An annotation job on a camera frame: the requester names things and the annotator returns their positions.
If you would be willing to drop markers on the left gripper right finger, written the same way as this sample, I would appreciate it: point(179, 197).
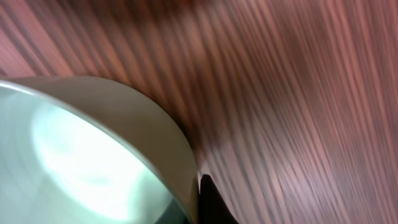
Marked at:
point(211, 206)

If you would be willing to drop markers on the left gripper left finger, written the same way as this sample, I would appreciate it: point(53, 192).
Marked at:
point(173, 214)

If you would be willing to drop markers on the mint green small bowl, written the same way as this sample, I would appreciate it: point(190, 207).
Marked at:
point(90, 150)

